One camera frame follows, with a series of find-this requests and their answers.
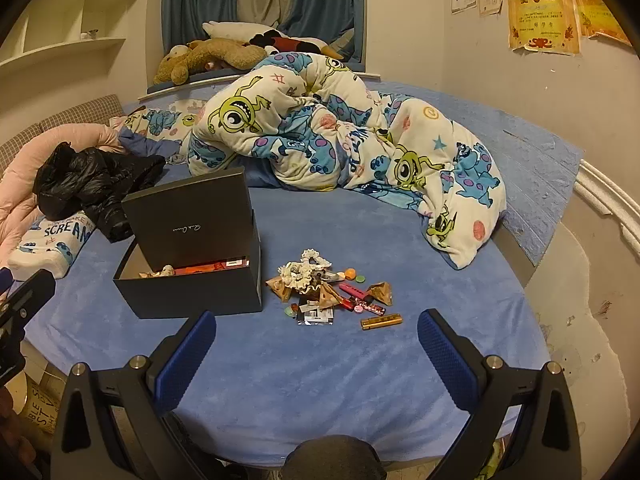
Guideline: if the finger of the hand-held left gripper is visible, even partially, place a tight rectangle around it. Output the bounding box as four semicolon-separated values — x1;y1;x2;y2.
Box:
0;269;57;333

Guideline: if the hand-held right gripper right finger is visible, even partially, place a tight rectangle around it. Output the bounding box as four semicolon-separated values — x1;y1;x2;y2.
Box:
417;309;583;480

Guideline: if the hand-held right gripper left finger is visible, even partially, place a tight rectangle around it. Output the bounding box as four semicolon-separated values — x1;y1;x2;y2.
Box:
50;310;221;480

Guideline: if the black storage box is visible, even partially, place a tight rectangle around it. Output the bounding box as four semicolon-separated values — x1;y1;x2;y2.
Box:
112;166;263;320

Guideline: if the brown triangular packet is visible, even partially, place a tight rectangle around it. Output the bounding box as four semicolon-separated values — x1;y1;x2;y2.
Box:
265;276;296;303
367;282;393;306
310;282;346;308

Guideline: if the patterned tube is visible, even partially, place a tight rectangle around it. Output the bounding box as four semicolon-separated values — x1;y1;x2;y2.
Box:
350;295;386;316

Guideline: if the cream lace scrunchie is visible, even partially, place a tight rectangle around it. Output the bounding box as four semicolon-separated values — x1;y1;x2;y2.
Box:
279;262;315;293

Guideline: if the black white packet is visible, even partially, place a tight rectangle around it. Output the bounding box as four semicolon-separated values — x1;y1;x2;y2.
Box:
295;305;336;327

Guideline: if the white printed pillow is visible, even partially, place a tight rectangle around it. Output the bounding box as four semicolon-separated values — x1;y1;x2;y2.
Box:
9;212;97;280

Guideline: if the gold printed canister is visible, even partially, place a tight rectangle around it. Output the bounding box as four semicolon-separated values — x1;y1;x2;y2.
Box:
10;375;68;441

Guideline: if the gold rectangular bar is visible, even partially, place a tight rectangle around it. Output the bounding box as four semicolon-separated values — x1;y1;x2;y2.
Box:
361;314;402;331

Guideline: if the orange packet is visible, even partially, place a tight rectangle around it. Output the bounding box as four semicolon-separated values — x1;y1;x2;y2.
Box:
172;260;226;276

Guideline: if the pink quilt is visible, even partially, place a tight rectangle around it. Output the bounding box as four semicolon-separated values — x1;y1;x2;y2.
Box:
0;125;126;266

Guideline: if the blue bed sheet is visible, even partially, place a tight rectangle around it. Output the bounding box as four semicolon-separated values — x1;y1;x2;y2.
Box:
22;80;586;466

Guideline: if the black puffer jacket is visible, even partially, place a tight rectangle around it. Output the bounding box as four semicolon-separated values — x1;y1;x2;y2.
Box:
32;142;167;243

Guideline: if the person's dark clothed leg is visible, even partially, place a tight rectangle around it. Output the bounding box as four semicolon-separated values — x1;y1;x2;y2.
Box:
280;435;386;480

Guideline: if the white lace scrunchie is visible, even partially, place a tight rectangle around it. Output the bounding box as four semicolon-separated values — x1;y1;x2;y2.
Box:
299;249;333;275

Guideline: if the grey checked headboard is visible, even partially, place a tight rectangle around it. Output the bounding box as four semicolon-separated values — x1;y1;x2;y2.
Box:
0;94;126;176

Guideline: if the blue textured foam panel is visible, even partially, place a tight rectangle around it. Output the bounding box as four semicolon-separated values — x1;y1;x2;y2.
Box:
372;79;586;267

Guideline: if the printed cartoon blanket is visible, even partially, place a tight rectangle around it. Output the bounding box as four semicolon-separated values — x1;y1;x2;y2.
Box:
110;51;507;272

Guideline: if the brown plush dog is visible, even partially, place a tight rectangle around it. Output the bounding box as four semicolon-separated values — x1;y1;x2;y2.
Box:
152;39;268;86

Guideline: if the black red plush toy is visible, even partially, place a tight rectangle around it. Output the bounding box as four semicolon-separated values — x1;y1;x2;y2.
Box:
250;31;326;56

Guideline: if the white plush toy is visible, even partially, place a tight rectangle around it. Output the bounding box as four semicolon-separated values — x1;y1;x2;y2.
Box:
202;21;281;45

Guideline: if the yellow award certificate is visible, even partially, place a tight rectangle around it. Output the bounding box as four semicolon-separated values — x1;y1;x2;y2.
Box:
572;0;636;46
507;0;581;56

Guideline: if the white curved bed rail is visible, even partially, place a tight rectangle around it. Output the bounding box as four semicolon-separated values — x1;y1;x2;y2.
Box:
572;160;640;256

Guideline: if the white wall shelf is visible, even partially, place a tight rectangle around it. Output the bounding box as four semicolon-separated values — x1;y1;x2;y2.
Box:
0;0;151;86

